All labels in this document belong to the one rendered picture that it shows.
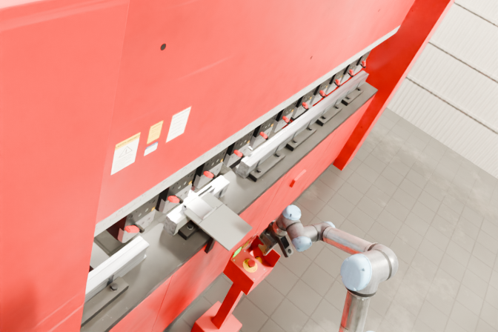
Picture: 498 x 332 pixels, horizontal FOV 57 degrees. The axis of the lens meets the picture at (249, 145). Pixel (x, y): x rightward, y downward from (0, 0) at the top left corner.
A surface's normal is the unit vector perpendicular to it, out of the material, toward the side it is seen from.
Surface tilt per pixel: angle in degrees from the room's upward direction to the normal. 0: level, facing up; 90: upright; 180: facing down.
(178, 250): 0
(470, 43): 90
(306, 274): 0
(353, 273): 83
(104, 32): 90
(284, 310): 0
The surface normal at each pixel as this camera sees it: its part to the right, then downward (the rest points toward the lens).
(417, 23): -0.56, 0.40
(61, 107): 0.77, 0.57
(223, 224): 0.30, -0.71
